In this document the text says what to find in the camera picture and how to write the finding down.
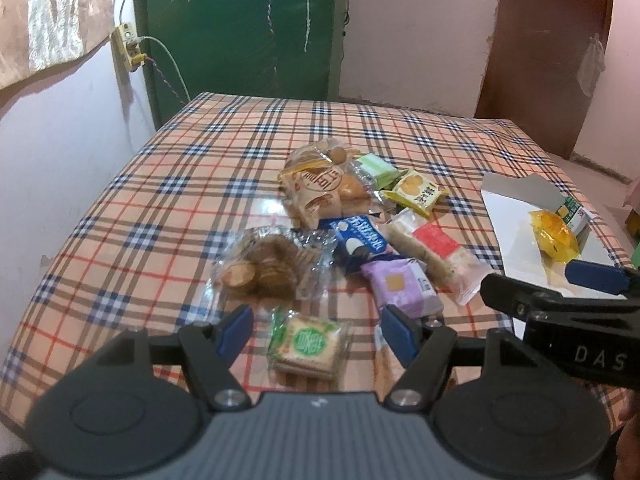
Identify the brown wooden door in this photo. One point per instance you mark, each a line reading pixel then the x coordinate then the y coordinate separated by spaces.
pixel 540 50

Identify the beige patterned curtain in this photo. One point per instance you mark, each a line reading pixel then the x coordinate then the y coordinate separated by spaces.
pixel 50 10

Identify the yellow cookie packet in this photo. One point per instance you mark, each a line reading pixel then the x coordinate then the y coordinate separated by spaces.
pixel 415 190

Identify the green label cracker packet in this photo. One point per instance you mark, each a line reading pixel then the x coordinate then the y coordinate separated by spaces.
pixel 305 345

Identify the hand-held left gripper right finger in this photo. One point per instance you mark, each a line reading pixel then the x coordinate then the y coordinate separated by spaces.
pixel 397 334

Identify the white plastic bag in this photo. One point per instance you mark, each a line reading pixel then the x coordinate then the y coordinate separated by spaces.
pixel 592 65

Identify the clear packet of tan cake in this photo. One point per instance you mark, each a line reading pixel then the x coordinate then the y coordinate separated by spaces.
pixel 386 365

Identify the blue snack packet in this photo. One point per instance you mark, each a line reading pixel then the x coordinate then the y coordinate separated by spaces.
pixel 357 240

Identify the clear bag of bread buns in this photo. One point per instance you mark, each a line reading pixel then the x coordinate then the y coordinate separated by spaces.
pixel 320 185

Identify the green wafer packet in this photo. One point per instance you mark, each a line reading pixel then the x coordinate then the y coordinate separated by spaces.
pixel 375 167

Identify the yellowed wall socket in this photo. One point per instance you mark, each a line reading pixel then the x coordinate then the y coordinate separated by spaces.
pixel 125 45

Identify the yellow orange snack packet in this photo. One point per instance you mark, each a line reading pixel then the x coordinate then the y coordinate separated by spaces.
pixel 552 237

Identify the clear packet with red label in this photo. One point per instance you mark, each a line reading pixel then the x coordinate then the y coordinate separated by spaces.
pixel 435 240

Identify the white cardboard box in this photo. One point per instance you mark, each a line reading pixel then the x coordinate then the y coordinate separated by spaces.
pixel 510 225

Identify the purple snack packet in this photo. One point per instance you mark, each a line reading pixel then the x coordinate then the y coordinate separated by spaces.
pixel 395 285

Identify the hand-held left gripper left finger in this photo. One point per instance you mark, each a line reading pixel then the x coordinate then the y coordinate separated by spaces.
pixel 237 329

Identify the clear bag of brown cookies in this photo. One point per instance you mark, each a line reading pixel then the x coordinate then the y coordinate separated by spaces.
pixel 265 265

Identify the green and white snack packet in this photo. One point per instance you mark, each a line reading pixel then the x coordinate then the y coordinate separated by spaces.
pixel 572 210

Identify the plaid tablecloth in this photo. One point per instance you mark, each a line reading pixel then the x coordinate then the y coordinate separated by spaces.
pixel 225 130

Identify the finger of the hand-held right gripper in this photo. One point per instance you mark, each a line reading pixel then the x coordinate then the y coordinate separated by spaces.
pixel 505 295
pixel 595 275

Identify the green door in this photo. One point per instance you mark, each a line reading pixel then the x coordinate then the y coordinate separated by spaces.
pixel 225 25

